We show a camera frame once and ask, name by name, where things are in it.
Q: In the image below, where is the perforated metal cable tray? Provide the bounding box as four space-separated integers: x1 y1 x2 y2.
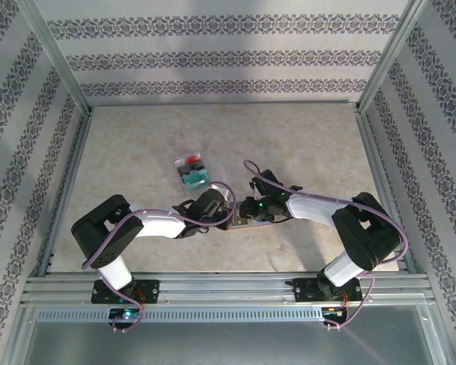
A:
36 306 325 324

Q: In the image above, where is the aluminium mounting rail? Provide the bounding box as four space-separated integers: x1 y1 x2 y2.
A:
21 270 436 306

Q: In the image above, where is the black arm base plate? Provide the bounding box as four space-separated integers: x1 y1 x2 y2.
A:
294 277 363 304
90 279 160 304

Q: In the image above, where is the brown leather wallet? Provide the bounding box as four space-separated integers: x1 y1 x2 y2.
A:
227 203 274 231

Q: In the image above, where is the small controller board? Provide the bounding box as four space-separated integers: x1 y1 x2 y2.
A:
109 308 142 322
321 306 349 320

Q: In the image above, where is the black card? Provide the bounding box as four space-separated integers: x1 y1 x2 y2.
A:
179 161 206 174

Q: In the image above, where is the purple cable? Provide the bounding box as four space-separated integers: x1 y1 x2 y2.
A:
242 159 410 332
81 181 236 334

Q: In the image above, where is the grey sheet metal shelf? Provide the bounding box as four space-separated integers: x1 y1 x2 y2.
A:
2 302 453 365

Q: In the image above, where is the aluminium frame post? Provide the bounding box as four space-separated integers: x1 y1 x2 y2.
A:
358 0 430 113
17 0 94 115

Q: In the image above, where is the aluminium back rail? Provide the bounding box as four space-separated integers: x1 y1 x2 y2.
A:
87 99 362 110

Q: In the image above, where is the clear acrylic card box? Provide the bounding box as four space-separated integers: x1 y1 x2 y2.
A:
173 151 214 197

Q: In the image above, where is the aluminium side rail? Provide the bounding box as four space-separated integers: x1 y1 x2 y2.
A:
353 106 421 275
36 108 96 278

